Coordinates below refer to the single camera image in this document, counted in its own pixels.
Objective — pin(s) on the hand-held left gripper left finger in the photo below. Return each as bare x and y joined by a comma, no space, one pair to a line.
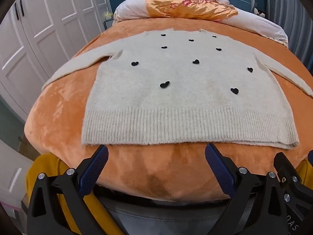
96,164

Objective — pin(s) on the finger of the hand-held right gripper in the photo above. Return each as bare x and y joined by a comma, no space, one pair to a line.
285,166

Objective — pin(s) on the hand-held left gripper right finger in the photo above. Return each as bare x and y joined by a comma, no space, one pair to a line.
220,169

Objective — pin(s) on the cream sweater with black hearts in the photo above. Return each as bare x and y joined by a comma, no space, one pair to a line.
171,107

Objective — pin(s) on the person's yellow top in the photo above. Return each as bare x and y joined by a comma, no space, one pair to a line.
51,160

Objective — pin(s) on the orange plush blanket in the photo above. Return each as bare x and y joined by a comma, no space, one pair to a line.
171,171

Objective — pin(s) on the blue nightstand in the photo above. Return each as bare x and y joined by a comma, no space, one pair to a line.
108,25

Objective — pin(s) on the white duvet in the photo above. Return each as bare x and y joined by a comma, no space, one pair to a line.
256,27

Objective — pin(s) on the white panelled wardrobe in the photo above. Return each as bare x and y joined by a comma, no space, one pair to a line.
49,29

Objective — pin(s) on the grey-blue curtain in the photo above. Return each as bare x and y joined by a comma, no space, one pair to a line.
288,12

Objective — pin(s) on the black and white plush toy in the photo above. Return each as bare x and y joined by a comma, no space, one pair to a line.
258,11

